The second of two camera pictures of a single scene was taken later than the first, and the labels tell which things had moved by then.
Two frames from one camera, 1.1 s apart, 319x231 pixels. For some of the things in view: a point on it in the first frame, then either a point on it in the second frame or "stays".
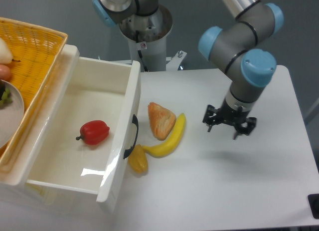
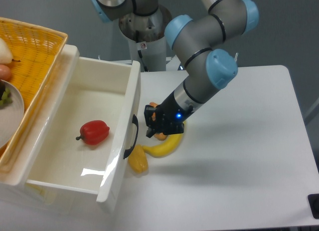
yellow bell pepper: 138,161 stays
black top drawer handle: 134,120 stays
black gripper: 233,117 -> 166,117
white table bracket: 173,64 stays
